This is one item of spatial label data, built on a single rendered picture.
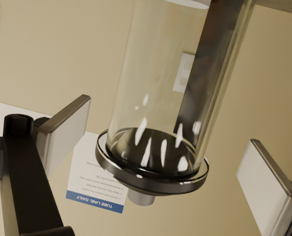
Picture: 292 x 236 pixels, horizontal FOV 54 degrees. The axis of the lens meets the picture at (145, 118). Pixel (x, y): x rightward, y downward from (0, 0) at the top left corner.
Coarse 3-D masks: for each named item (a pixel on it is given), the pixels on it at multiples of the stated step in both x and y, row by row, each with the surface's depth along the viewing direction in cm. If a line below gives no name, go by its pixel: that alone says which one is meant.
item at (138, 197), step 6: (126, 186) 25; (132, 192) 28; (138, 192) 27; (144, 192) 24; (150, 192) 24; (132, 198) 28; (138, 198) 27; (144, 198) 27; (150, 198) 28; (138, 204) 27; (144, 204) 28; (150, 204) 28
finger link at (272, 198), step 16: (256, 144) 18; (256, 160) 17; (272, 160) 16; (240, 176) 19; (256, 176) 17; (272, 176) 15; (256, 192) 16; (272, 192) 14; (288, 192) 13; (256, 208) 16; (272, 208) 14; (288, 208) 13; (272, 224) 14; (288, 224) 13
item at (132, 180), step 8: (96, 144) 26; (96, 152) 25; (104, 160) 24; (112, 168) 23; (120, 176) 23; (128, 176) 22; (136, 184) 22; (144, 184) 22; (152, 184) 22; (160, 184) 22; (168, 184) 22; (176, 184) 22; (184, 184) 23; (192, 184) 23; (200, 184) 24; (168, 192) 22; (176, 192) 23
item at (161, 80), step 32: (160, 0) 19; (192, 0) 19; (224, 0) 19; (128, 32) 23; (160, 32) 20; (192, 32) 19; (224, 32) 20; (128, 64) 22; (160, 64) 20; (192, 64) 20; (224, 64) 21; (128, 96) 22; (160, 96) 21; (192, 96) 21; (128, 128) 22; (160, 128) 21; (192, 128) 22; (128, 160) 23; (160, 160) 22; (192, 160) 23; (160, 192) 22
